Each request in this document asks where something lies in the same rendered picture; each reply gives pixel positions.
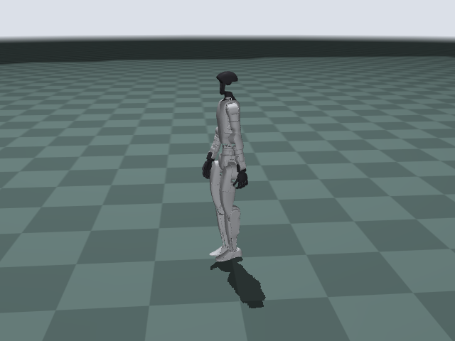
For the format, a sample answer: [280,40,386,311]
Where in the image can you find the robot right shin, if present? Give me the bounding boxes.
[215,207,229,248]

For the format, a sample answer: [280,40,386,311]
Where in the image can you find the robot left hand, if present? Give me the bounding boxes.
[233,164,248,189]

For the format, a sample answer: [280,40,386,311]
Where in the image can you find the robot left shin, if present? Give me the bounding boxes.
[224,209,240,252]

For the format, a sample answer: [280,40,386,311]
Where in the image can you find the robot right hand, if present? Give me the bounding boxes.
[202,152,215,179]

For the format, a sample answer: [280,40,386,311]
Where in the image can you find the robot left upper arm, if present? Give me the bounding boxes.
[226,103,242,144]

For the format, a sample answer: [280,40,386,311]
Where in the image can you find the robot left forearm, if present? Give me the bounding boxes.
[233,134,246,170]

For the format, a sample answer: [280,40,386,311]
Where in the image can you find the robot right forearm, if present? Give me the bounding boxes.
[208,133,221,159]

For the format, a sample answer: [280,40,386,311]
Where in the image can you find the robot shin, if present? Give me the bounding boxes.
[215,207,229,248]
[224,209,240,252]

